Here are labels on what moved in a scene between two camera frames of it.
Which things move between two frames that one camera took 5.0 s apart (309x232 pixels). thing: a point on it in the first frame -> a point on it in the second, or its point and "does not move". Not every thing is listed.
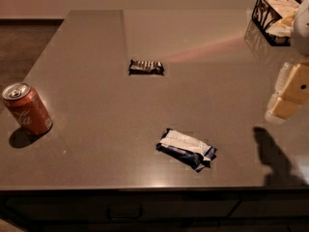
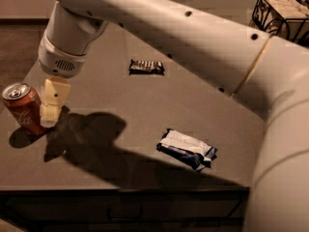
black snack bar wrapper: x=146 y=68 does not move
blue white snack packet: x=193 y=151 does not move
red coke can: x=27 y=108 does not move
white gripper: x=301 y=29 -> x=60 y=62
